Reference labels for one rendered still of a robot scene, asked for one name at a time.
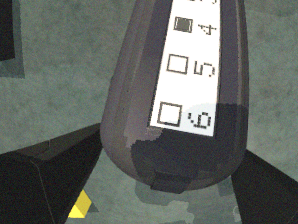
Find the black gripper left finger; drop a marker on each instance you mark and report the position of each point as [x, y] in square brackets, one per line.
[40, 184]

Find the yellow rectangular block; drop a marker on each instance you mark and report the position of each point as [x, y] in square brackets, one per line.
[81, 207]

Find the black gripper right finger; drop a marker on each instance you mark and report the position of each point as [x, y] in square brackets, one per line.
[264, 194]

